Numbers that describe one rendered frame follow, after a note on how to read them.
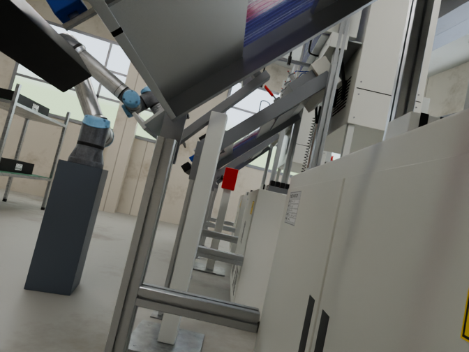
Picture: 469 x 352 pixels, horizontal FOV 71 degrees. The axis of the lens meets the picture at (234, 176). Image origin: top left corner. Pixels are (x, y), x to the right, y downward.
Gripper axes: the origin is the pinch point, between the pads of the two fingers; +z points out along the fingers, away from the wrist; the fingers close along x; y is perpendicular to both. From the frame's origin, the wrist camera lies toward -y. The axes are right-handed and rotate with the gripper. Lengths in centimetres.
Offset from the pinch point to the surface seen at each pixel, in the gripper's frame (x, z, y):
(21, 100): -133, -141, 109
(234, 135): 21.0, 12.4, -21.1
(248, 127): 21.0, 12.6, -28.8
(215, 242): -83, 57, 21
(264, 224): 21, 53, -12
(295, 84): 17, 6, -59
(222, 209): -83, 39, 3
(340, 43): 25, 2, -83
